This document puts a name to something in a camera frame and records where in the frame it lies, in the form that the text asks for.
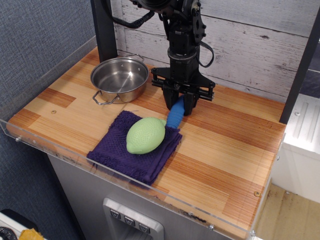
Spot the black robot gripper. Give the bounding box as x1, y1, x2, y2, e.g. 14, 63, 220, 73
151, 57, 215, 116

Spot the blue handled metal spoon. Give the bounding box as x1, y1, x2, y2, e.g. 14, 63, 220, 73
166, 95, 185, 129

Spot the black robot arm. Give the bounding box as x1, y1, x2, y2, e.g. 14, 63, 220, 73
133, 0, 215, 116

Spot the yellow object at corner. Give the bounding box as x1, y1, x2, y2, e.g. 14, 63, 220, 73
18, 229, 44, 240

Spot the green toy lemon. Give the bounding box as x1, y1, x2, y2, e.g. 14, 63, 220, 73
126, 117, 167, 155

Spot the stainless steel pot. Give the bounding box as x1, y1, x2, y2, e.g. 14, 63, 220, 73
90, 53, 150, 105

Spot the purple folded towel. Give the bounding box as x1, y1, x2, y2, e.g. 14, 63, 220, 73
87, 110, 182, 186

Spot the grey dispenser button panel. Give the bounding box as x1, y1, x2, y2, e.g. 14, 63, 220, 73
102, 197, 165, 240

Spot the white ribbed side counter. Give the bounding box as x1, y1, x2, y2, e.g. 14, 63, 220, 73
270, 94, 320, 203

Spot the clear acrylic table guard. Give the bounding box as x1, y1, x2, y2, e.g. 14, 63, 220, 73
0, 37, 285, 240

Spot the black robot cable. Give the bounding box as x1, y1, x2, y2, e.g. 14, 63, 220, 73
99, 0, 155, 29

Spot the black left vertical post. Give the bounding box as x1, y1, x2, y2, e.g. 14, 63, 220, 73
90, 0, 118, 62

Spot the black vertical post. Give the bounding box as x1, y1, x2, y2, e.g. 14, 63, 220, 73
90, 0, 118, 62
279, 9, 320, 124

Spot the black right vertical post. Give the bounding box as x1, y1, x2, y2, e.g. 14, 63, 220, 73
279, 9, 320, 124

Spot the black corrugated hose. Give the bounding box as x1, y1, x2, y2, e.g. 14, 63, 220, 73
0, 226, 17, 240

